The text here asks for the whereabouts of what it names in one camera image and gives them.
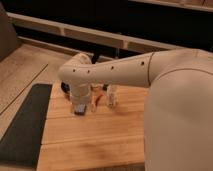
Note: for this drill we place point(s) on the blue sponge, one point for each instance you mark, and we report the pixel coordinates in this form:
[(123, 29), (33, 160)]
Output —
[(80, 109)]

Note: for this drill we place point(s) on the white paper cup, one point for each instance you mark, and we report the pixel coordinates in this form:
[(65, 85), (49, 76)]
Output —
[(96, 88)]

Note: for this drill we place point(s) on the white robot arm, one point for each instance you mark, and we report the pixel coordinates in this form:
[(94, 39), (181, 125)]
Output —
[(178, 111)]

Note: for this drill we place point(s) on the grey couch corner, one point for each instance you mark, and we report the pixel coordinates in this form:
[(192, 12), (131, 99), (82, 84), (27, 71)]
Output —
[(9, 40)]

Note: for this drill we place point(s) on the orange carrot toy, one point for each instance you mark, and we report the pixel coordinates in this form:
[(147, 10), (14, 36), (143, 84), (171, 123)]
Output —
[(95, 101)]

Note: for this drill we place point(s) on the black bowl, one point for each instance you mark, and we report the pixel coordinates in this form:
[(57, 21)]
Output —
[(65, 88)]

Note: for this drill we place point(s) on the black floor mat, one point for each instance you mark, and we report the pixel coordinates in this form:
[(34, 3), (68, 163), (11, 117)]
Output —
[(21, 142)]

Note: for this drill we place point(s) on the wooden shelf rail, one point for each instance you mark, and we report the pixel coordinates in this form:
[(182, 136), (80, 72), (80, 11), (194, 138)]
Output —
[(71, 39)]

